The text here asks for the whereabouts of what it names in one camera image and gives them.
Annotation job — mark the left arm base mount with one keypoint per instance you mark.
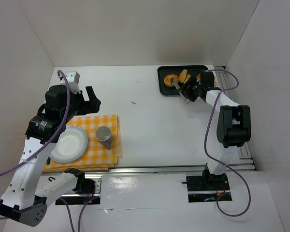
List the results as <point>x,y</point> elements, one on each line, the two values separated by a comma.
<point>90,194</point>

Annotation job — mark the small oval bread roll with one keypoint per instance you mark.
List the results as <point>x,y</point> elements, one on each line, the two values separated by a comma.
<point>182,76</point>

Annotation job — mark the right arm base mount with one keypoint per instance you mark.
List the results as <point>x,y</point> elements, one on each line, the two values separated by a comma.
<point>202,191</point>

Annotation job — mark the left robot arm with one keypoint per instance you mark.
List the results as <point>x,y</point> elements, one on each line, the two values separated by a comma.
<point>22,201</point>

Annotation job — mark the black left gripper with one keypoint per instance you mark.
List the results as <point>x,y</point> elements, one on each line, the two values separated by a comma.
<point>87,103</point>

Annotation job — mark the yellow checkered cloth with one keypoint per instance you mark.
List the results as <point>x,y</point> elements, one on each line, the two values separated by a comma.
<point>96,157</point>

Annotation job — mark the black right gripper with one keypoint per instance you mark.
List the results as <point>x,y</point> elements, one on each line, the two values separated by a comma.
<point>191,89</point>

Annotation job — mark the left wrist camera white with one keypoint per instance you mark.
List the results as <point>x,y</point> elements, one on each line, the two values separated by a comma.
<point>72,79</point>

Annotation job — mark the white paper plate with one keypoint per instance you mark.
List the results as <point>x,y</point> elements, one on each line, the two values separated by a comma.
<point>71,145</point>

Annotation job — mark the glazed ring donut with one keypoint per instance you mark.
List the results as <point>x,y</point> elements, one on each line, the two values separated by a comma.
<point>169,80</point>

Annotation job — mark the stainless steel tongs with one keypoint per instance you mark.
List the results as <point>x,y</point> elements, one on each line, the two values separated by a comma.
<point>176,85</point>

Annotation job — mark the wedge-shaped bread slice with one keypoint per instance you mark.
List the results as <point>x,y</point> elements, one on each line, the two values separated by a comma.
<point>187,78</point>

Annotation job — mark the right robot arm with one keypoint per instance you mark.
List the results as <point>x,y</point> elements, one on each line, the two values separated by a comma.
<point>233,126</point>

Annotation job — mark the purple mug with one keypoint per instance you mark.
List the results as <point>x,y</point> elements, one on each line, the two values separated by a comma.
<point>104,136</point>

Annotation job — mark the black baking tray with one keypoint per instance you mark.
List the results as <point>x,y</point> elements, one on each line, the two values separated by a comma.
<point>164,71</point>

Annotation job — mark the orange cupcake-shaped bread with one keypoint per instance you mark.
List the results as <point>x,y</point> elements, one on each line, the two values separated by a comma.
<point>215,81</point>

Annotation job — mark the aluminium rail frame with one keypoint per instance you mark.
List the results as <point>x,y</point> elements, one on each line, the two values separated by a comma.
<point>244,154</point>

